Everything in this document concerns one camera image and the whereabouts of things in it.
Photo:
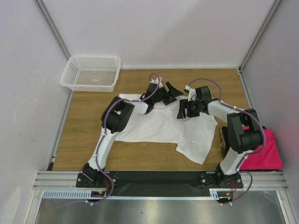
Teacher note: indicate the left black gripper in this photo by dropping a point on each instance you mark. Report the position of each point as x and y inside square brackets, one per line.
[167, 101]

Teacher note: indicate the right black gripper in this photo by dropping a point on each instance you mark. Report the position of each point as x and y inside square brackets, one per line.
[187, 108]

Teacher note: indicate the white t shirt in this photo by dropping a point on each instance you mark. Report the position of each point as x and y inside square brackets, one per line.
[193, 136]

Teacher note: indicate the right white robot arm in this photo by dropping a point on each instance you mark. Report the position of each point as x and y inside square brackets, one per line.
[245, 133]

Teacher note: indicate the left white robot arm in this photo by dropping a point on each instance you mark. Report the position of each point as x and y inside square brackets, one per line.
[114, 120]

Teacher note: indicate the folded black t shirt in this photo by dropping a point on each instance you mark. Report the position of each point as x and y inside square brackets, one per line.
[224, 141]

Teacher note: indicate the white plastic basket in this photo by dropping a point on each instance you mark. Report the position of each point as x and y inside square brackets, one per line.
[91, 73]

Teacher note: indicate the folded pink t shirt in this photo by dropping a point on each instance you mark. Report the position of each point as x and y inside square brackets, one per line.
[268, 159]

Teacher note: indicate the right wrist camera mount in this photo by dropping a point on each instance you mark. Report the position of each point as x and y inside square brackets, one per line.
[192, 95]

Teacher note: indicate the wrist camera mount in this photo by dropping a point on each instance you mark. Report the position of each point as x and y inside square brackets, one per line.
[192, 95]
[158, 81]

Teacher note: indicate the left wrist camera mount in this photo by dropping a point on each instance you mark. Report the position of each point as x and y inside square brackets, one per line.
[158, 81]

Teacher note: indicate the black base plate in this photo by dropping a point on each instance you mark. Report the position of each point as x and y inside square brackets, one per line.
[161, 183]

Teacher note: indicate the right corner aluminium post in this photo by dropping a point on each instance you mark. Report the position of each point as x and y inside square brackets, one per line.
[273, 9]

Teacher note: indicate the corner aluminium post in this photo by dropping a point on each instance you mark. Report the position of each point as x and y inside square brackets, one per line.
[52, 27]
[273, 9]

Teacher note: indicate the aluminium frame rail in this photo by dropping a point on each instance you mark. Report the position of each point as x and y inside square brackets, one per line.
[62, 185]

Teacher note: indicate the left corner aluminium post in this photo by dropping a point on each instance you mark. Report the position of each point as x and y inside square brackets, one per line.
[52, 27]

